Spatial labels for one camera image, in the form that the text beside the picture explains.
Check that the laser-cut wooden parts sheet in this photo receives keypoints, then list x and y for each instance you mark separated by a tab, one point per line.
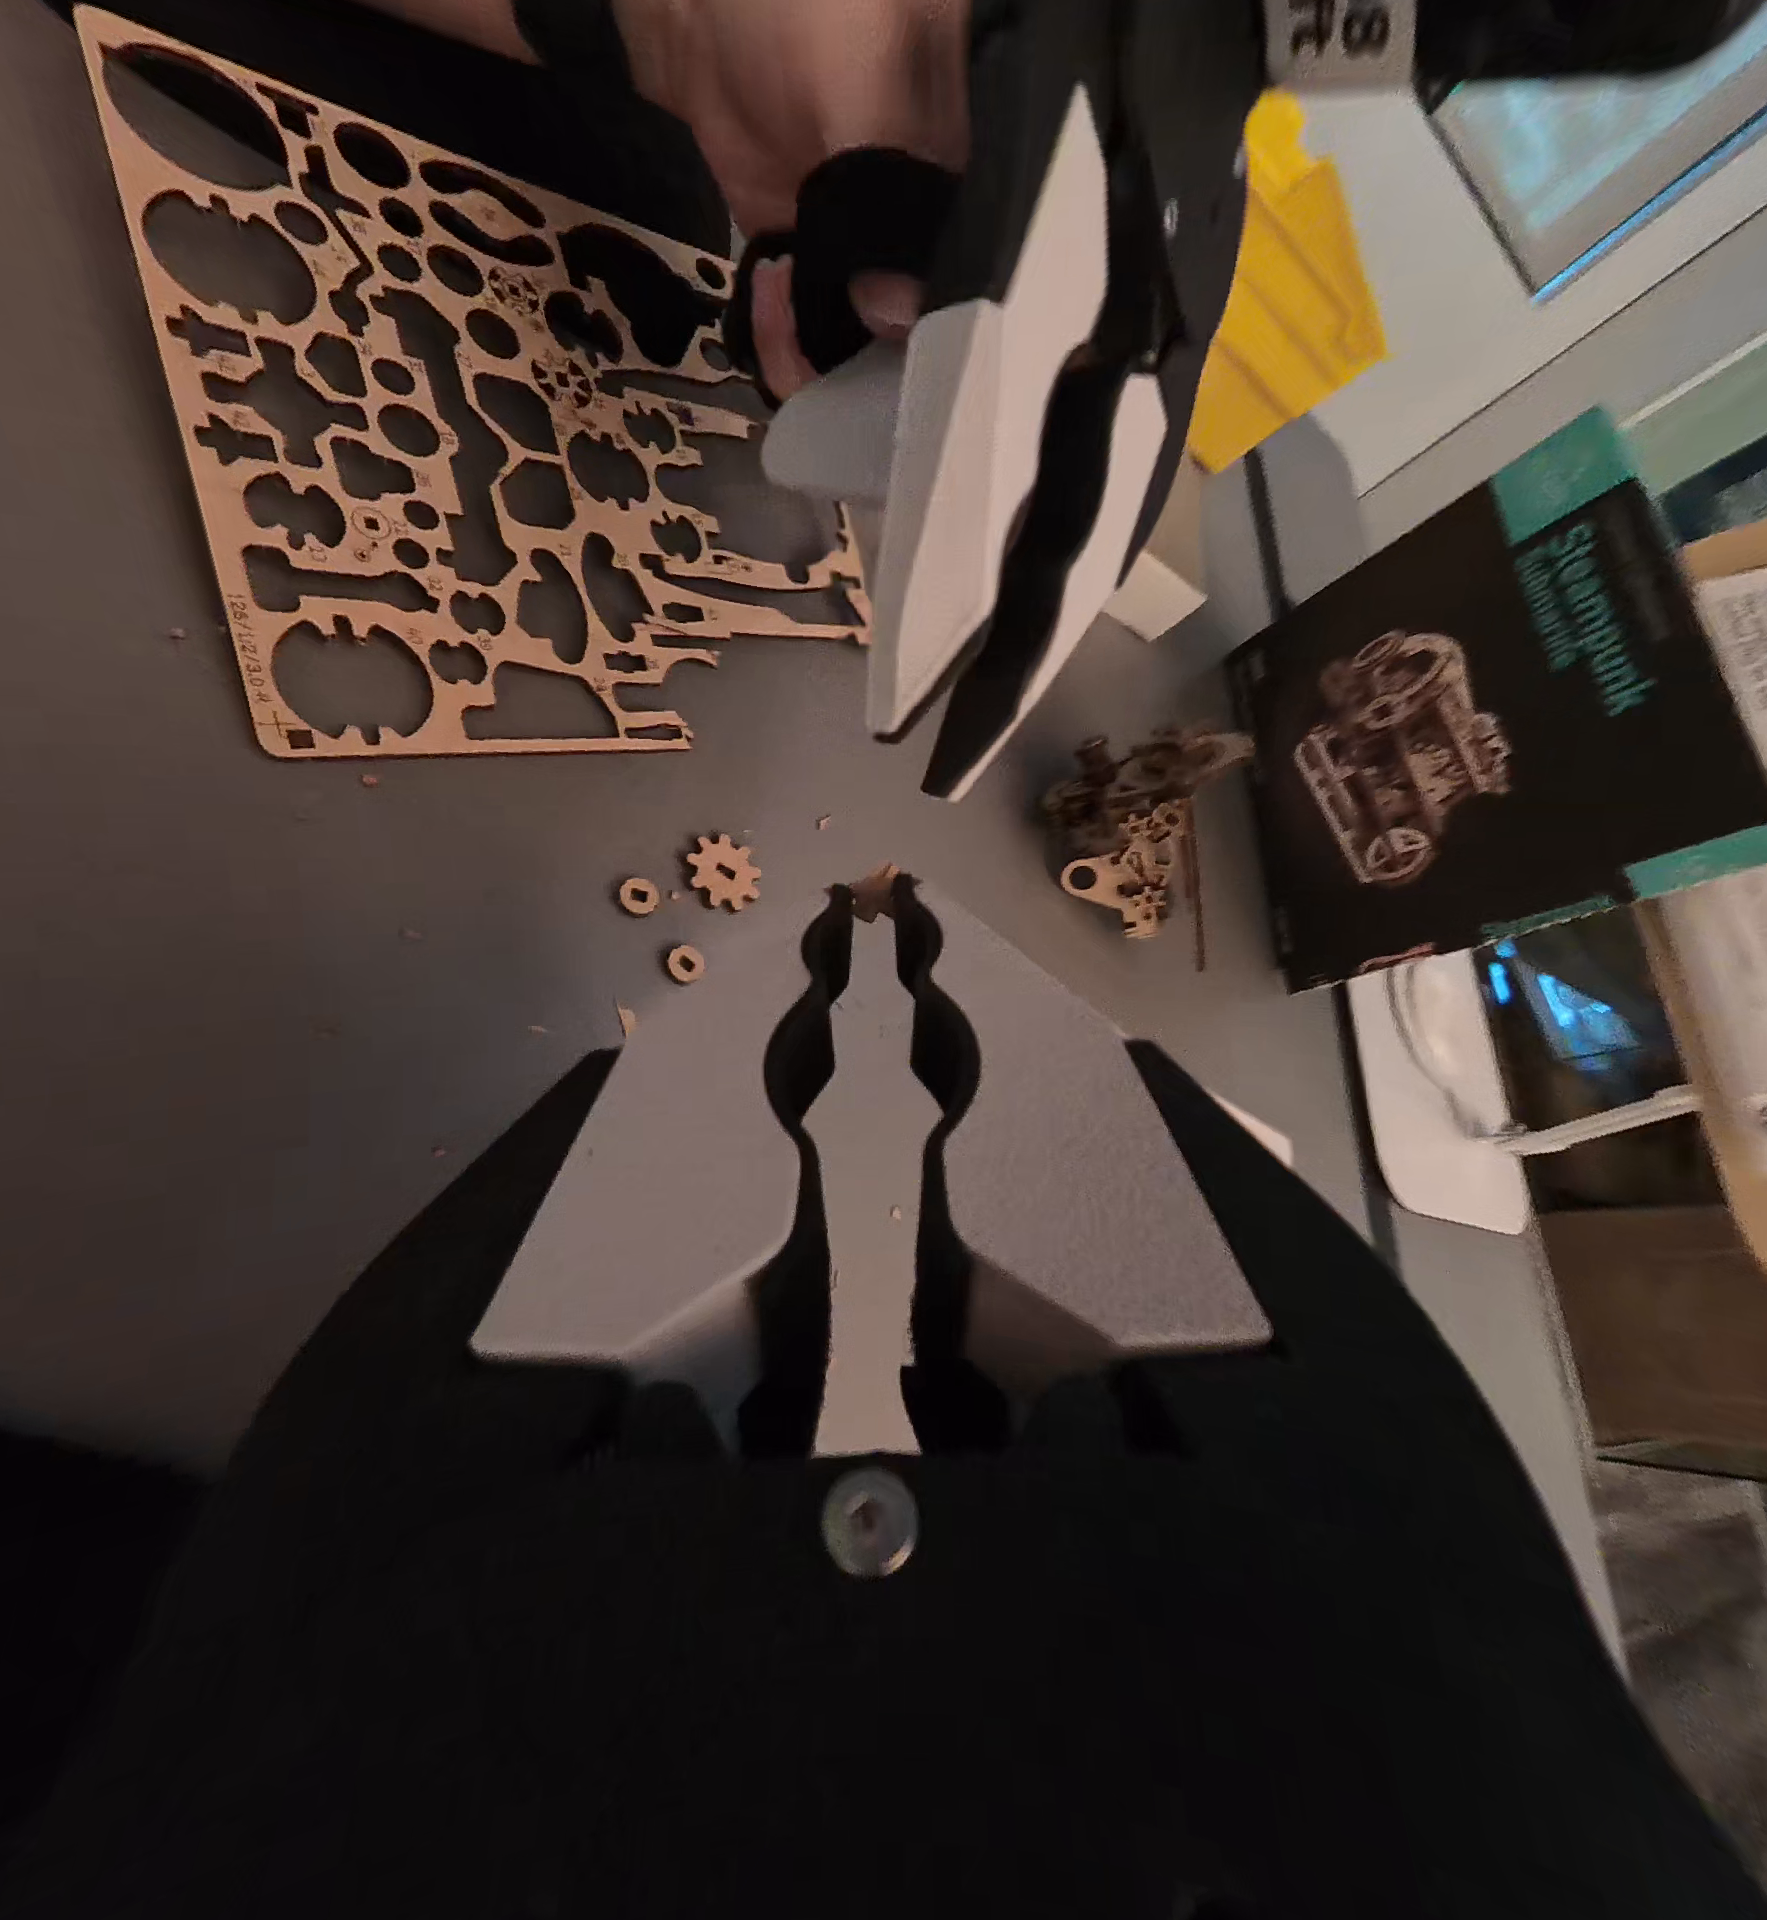
270	674

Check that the white document stand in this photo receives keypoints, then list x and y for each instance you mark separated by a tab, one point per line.
1437	1110

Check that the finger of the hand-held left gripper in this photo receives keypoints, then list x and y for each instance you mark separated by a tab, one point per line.
1115	510
942	526

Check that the black mesh wrist pad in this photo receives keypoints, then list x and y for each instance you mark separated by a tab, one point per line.
628	165

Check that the white cardboard tray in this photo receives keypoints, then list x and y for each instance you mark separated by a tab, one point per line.
1160	593

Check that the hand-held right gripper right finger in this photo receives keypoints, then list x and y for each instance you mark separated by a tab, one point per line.
1107	1200

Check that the small wooden spacer rings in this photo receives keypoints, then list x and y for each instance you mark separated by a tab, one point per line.
640	897

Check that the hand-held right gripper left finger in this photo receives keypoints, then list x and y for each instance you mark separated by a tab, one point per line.
644	1200

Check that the small wooden gear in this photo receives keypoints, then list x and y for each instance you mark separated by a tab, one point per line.
720	869

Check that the small wooden peg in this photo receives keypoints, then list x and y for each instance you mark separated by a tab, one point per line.
875	892

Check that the black model kit box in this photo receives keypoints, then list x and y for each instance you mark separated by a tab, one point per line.
1498	719

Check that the partly built wooden model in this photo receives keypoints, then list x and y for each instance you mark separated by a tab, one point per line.
1138	839

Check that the yellow stacked storage bins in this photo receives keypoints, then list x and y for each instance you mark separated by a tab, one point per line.
1288	317

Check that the person's left hand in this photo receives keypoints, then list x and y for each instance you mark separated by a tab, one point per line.
792	75

